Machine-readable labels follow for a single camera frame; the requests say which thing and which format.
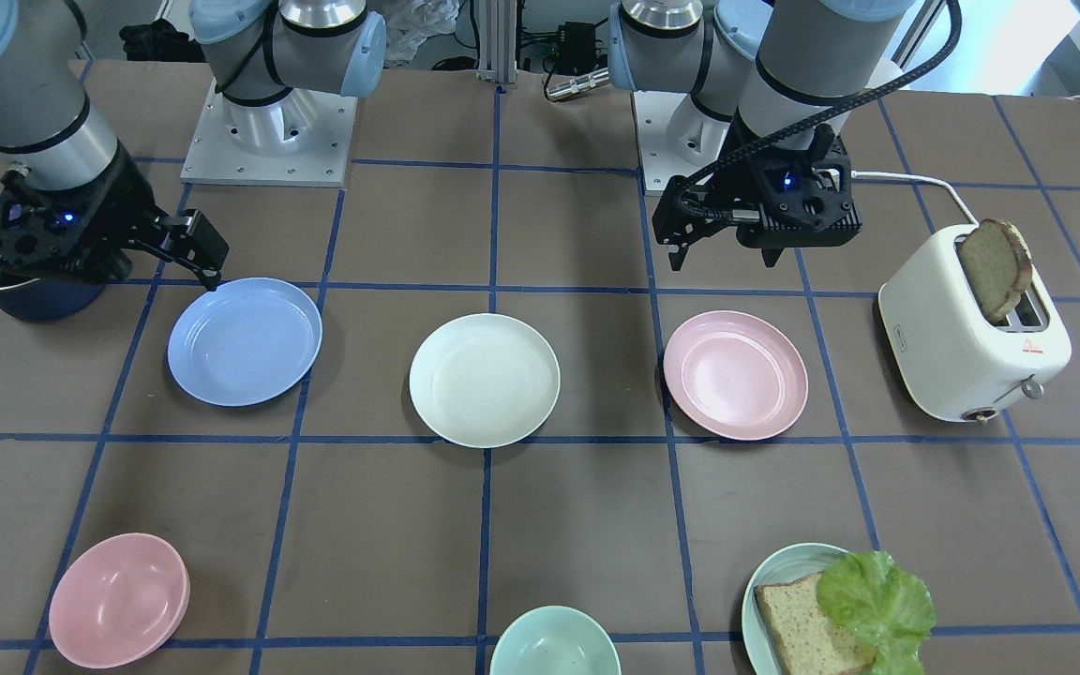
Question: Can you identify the white toaster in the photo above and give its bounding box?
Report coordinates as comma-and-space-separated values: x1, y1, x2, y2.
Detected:
876, 225, 1074, 422

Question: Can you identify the pink bowl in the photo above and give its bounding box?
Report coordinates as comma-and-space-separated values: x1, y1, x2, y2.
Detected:
48, 532, 191, 669

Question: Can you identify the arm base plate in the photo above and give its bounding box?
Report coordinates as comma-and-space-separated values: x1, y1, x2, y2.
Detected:
180, 89, 357, 188
633, 91, 731, 195

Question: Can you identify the green plate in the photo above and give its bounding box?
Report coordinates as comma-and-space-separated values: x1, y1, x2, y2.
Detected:
739, 543, 848, 674

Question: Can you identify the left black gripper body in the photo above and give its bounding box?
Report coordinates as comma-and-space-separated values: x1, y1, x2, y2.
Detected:
652, 123, 863, 266

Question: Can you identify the cream white plate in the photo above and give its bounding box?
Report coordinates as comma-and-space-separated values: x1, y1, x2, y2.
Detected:
408, 313, 561, 449

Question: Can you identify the blue saucepan with lid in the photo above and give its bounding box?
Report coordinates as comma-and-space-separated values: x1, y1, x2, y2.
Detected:
0, 199, 110, 323

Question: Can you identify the bread slice on plate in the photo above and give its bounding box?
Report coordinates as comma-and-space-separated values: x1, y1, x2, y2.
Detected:
755, 571, 876, 674

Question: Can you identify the bread slice in toaster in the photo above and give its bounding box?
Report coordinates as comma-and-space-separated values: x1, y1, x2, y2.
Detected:
956, 218, 1034, 324

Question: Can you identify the pink plate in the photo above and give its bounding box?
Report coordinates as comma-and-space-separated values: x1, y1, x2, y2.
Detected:
663, 310, 809, 441

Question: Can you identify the green bowl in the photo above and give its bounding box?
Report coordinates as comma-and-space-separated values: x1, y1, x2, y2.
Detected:
488, 606, 622, 674

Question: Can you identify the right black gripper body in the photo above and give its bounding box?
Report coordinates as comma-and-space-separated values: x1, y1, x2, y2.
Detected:
0, 145, 166, 285

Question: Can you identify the blue plate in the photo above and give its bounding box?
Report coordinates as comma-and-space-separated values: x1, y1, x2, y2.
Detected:
166, 276, 324, 407

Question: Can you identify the white toaster power cable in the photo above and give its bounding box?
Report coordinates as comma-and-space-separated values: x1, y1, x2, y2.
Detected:
849, 168, 982, 226

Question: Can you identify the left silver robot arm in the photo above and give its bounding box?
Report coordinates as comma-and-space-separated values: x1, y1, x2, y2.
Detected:
607, 1, 909, 270

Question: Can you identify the green lettuce leaf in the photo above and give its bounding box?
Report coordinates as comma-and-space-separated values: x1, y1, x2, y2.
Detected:
816, 550, 936, 674

